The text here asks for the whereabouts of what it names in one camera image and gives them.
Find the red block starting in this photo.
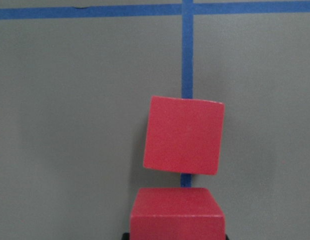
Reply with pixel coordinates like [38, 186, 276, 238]
[143, 96, 225, 175]
[130, 187, 226, 240]

